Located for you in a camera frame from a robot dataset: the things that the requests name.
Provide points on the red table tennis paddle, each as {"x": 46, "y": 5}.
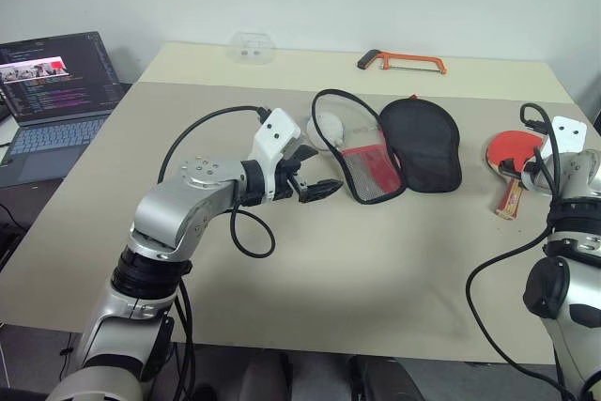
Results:
{"x": 509, "y": 145}

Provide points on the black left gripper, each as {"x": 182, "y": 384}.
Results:
{"x": 286, "y": 175}

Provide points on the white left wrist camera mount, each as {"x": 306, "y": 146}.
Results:
{"x": 274, "y": 135}

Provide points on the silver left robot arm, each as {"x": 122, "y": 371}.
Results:
{"x": 169, "y": 213}

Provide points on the red and black paddle case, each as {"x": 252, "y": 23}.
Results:
{"x": 422, "y": 147}

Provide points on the grey open laptop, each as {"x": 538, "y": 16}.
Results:
{"x": 56, "y": 138}

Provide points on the clear plastic holder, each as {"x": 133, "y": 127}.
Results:
{"x": 251, "y": 49}

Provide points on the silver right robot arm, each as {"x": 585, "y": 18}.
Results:
{"x": 561, "y": 349}

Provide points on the dark side desk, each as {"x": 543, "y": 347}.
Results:
{"x": 28, "y": 204}

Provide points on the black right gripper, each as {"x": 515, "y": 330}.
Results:
{"x": 535, "y": 173}

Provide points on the orange hacksaw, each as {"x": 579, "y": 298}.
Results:
{"x": 413, "y": 59}

